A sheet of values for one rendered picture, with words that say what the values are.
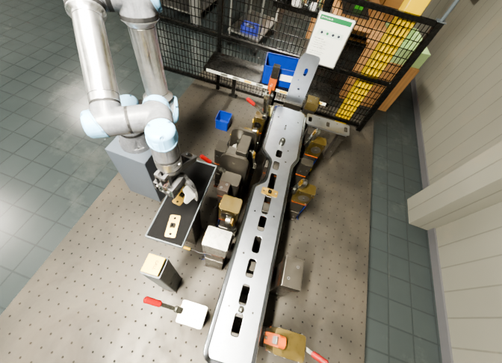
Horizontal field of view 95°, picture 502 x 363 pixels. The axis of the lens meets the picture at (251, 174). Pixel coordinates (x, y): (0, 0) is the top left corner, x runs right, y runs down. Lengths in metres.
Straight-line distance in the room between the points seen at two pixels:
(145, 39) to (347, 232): 1.42
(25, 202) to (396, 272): 3.26
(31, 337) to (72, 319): 0.15
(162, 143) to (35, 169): 2.33
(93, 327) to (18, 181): 1.78
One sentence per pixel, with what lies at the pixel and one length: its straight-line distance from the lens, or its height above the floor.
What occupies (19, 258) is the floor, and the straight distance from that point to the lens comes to 2.50.
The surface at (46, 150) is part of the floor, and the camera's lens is 2.96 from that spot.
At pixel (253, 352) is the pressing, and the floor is 1.00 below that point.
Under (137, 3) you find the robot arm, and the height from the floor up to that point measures 1.67.
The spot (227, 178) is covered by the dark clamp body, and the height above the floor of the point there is 1.08.
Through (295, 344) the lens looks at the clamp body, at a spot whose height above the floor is 1.06.
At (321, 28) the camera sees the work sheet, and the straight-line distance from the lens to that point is 1.73.
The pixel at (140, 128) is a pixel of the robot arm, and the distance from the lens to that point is 0.70.
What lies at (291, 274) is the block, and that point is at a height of 1.03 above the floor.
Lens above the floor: 2.01
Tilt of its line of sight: 57 degrees down
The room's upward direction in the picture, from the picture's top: 15 degrees clockwise
